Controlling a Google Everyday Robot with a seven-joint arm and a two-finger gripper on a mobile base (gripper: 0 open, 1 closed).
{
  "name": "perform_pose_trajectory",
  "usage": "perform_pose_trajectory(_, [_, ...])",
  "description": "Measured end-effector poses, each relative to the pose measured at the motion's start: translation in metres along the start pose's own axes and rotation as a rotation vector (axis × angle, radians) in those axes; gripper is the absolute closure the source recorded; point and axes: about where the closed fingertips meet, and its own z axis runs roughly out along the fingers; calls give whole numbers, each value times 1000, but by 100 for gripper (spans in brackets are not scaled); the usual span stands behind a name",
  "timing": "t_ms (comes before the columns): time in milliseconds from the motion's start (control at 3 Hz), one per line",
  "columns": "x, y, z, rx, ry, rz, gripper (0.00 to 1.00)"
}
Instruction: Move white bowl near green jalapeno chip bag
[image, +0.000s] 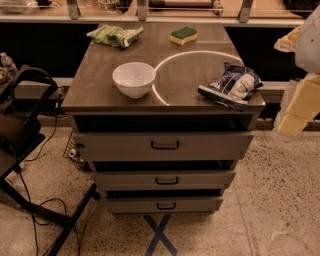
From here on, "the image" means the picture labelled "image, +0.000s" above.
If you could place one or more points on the white bowl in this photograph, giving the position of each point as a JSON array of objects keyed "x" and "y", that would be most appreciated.
[{"x": 134, "y": 79}]

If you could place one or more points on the grey drawer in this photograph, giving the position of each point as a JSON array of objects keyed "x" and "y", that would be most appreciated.
[
  {"x": 163, "y": 146},
  {"x": 163, "y": 180},
  {"x": 164, "y": 205}
]

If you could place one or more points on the bottom grey drawer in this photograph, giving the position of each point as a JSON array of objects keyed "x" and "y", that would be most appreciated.
[{"x": 164, "y": 205}]

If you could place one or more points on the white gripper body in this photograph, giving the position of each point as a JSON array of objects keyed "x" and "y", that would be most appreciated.
[{"x": 309, "y": 46}]

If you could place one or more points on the grey drawer cabinet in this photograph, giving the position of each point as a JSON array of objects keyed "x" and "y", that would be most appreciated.
[{"x": 95, "y": 105}]

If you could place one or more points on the clear plastic bottle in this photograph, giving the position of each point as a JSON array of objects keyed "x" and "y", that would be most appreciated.
[{"x": 8, "y": 63}]

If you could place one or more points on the black metal stand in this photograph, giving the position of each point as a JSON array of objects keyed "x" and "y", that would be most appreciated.
[{"x": 20, "y": 135}]

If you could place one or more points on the middle grey drawer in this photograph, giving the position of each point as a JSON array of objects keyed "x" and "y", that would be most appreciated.
[{"x": 163, "y": 180}]

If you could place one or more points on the blue white chip bag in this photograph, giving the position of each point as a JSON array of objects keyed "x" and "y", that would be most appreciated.
[{"x": 234, "y": 88}]

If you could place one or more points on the green yellow sponge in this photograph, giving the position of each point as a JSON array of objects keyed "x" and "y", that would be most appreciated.
[{"x": 183, "y": 35}]

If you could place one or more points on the green jalapeno chip bag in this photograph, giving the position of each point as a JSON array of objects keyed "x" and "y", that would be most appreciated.
[{"x": 115, "y": 36}]

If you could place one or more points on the blue tape cross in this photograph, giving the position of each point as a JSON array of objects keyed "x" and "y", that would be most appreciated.
[{"x": 159, "y": 235}]

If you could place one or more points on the top grey drawer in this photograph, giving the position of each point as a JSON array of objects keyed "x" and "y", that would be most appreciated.
[{"x": 163, "y": 146}]

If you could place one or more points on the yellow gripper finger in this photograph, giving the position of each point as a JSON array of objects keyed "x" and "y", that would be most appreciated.
[
  {"x": 303, "y": 107},
  {"x": 288, "y": 42}
]

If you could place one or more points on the wire mesh basket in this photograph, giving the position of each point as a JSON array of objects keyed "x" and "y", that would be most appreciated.
[{"x": 72, "y": 153}]

